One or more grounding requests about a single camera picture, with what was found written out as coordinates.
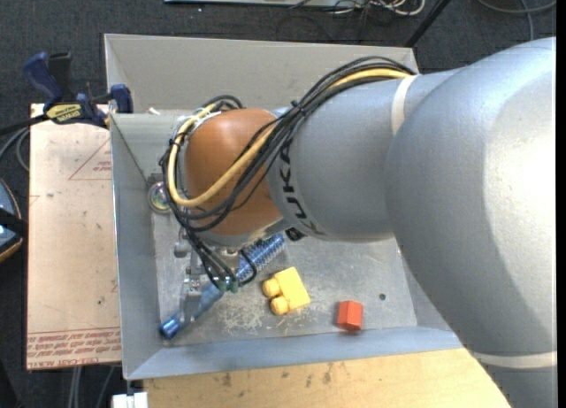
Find brown cardboard board, red print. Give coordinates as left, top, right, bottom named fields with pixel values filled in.
left=26, top=103, right=123, bottom=372

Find yellow toy building block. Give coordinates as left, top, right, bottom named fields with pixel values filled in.
left=261, top=266, right=312, bottom=316

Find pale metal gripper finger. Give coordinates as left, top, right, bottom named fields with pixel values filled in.
left=178, top=282, right=203, bottom=325

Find grey metal bin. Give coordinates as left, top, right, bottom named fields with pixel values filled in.
left=103, top=33, right=466, bottom=381

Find blue clear plastic bottle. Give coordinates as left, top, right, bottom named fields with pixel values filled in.
left=158, top=232, right=287, bottom=340

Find round clear glass thing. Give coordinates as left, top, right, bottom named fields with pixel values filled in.
left=147, top=180, right=172, bottom=213

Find red small block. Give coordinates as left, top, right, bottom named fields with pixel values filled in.
left=333, top=299, right=365, bottom=334

